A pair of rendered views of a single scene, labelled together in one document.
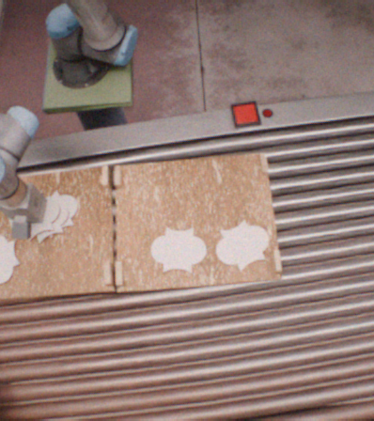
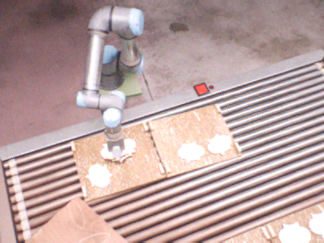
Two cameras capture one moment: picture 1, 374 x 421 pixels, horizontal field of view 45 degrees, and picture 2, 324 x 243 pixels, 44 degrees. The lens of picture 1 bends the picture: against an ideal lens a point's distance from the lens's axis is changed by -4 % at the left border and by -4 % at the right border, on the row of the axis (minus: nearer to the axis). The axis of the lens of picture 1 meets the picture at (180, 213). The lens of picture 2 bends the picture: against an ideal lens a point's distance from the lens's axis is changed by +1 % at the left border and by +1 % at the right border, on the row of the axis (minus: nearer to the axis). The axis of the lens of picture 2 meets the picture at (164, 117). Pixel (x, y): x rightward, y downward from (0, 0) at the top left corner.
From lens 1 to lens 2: 105 cm
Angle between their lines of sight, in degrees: 19
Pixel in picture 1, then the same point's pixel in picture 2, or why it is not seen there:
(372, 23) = (238, 39)
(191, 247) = (196, 149)
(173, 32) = not seen: hidden behind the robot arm
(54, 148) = not seen: hidden behind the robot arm
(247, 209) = (216, 129)
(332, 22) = (215, 41)
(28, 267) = (117, 176)
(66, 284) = (140, 179)
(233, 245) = (215, 145)
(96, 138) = (131, 112)
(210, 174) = (193, 117)
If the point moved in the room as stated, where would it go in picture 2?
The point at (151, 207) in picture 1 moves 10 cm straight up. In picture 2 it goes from (171, 136) to (172, 126)
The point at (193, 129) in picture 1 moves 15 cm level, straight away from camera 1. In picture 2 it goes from (178, 100) to (170, 81)
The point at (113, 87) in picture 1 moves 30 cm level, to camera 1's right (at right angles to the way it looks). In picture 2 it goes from (130, 87) to (175, 71)
